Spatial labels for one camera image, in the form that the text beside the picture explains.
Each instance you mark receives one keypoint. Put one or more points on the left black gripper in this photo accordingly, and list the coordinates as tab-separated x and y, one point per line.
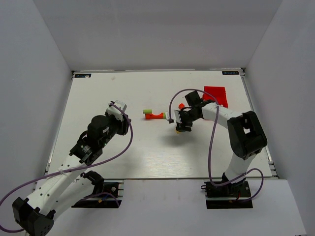
125	125

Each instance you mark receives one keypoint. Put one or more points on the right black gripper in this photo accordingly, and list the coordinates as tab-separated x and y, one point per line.
184	123

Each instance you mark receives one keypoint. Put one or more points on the red arch wood block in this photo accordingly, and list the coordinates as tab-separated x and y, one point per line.
159	116

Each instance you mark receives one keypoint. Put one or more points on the long green wood block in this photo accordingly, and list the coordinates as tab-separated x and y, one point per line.
147	111

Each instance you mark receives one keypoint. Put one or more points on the red plastic bin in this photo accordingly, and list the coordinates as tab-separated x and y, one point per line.
217	96

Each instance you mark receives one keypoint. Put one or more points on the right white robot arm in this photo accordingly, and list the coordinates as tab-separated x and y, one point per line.
246	136

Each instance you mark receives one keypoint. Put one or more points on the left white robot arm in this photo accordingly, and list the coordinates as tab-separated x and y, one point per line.
74	179

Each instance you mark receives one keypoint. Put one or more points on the right blue table sticker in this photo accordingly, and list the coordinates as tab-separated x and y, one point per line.
230	72

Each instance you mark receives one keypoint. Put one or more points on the blue table sticker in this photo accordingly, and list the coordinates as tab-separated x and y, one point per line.
230	72
82	75

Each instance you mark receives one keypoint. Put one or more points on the left blue table sticker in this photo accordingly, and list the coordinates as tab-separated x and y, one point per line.
82	75

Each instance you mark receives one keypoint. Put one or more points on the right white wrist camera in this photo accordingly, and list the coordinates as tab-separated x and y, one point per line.
174	116

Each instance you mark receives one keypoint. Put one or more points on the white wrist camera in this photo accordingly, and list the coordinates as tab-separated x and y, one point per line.
174	116
116	108

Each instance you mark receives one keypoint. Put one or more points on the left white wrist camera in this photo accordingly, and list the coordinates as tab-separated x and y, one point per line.
116	108

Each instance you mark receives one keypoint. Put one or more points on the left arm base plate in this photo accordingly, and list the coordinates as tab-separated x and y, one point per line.
110	198

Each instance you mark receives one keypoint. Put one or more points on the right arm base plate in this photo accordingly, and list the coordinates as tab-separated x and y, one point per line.
232	196

